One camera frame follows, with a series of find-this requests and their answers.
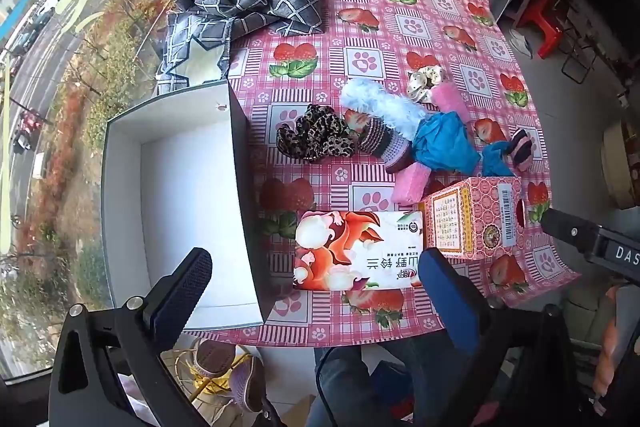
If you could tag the black metal frame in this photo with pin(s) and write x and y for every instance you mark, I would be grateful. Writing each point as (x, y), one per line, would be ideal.
(580, 57)

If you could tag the person's jeans leg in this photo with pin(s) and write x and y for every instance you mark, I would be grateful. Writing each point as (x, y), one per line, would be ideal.
(345, 382)

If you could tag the pink strawberry print tablecloth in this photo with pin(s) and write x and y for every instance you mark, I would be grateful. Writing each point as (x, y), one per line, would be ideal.
(400, 22)

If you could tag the pink sponge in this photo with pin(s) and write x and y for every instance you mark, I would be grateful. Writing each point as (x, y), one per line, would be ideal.
(450, 102)
(410, 184)

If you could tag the large blue cloth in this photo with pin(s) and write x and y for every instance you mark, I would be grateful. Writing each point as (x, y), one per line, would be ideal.
(442, 144)

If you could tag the white polka dot scrunchie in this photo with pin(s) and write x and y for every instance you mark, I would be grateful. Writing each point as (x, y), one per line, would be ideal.
(425, 84)

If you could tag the dark plaid cloth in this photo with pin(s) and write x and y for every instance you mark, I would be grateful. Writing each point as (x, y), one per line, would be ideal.
(260, 7)

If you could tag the round bamboo tray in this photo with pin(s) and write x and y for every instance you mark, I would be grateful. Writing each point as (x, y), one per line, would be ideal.
(622, 167)

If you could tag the white blue object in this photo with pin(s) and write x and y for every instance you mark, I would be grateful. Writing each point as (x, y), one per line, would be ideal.
(522, 44)

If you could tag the pink patterned carton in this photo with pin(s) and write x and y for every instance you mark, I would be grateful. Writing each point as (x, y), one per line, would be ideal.
(465, 222)

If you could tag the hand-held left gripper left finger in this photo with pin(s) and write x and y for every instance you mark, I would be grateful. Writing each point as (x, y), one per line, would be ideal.
(182, 294)

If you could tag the peach print tissue pack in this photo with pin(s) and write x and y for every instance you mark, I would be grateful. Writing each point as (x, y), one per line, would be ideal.
(350, 252)

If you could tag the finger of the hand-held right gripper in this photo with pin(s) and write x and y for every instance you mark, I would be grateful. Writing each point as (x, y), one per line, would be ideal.
(580, 237)

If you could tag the purple striped knit sock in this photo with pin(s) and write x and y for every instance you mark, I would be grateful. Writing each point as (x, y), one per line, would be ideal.
(385, 144)

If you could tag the small blue cloth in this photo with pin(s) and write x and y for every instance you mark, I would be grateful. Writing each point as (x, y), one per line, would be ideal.
(495, 159)

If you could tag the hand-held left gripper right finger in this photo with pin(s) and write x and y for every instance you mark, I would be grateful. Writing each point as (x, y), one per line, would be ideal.
(450, 302)

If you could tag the red plastic stool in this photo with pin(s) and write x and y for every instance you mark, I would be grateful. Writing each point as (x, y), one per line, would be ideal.
(542, 17)

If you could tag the person's right forearm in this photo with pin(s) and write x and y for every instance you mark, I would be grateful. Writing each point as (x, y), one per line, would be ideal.
(610, 347)

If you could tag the grey cardboard box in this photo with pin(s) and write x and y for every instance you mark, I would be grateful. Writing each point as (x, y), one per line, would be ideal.
(190, 207)

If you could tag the purple knit slipper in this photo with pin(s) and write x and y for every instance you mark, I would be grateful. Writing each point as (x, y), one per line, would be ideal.
(215, 354)
(247, 382)

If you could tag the leopard print scrunchie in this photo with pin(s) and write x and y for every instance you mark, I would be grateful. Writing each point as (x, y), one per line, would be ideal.
(315, 134)

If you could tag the pink dark striped knit piece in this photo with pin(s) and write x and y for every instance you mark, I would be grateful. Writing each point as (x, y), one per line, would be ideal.
(522, 149)

